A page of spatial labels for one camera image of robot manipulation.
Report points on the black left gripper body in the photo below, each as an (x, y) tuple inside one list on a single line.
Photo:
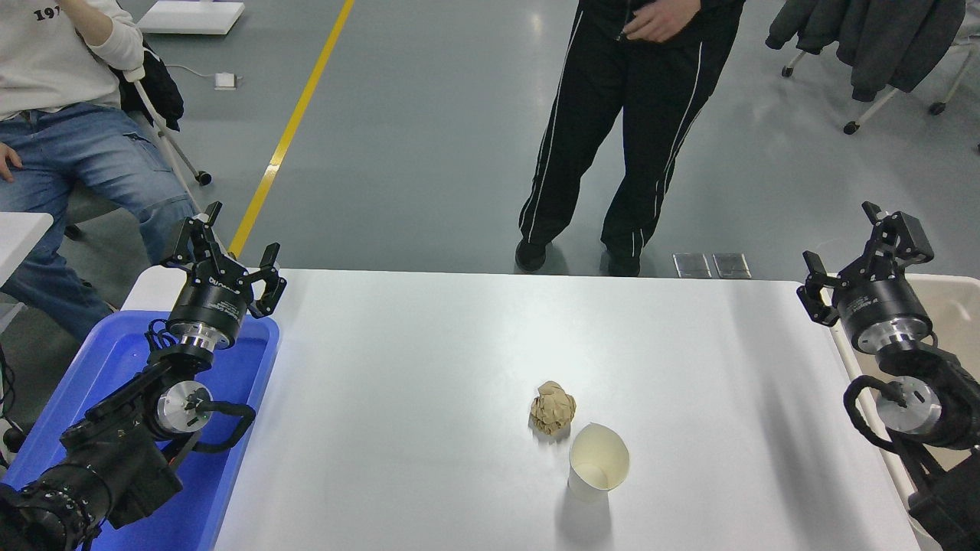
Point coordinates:
[(210, 306)]

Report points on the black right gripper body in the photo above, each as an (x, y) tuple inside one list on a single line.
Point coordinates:
[(880, 302)]

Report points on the white paper cup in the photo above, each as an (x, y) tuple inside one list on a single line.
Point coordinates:
[(597, 459)]

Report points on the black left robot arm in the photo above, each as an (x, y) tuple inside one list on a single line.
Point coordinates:
[(115, 459)]

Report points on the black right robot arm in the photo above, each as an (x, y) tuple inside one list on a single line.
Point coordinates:
[(949, 398)]

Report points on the person's hand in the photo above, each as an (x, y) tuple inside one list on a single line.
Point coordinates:
[(8, 162), (662, 19)]

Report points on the large pale plastic bin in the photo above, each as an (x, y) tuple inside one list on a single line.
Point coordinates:
[(957, 306)]

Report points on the metal floor plate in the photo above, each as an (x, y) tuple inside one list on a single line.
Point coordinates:
[(732, 265), (692, 265)]

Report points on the blue plastic tray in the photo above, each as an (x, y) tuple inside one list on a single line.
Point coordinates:
[(99, 360)]

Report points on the white-framed wheeled chair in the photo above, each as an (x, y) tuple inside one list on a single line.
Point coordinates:
[(164, 134)]

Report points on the wheeled chair with white legs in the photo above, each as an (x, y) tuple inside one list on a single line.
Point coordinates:
[(877, 107)]

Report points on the person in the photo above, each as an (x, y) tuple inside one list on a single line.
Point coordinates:
[(76, 153), (582, 115)]

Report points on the white power adapter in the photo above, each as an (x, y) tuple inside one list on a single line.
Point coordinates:
[(225, 80)]

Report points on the small white table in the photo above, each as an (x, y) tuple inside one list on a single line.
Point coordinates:
[(19, 237)]

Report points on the white flat platform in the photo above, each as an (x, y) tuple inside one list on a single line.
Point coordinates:
[(191, 15)]

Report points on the crumpled tan paper ball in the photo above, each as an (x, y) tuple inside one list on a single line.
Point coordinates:
[(553, 408)]

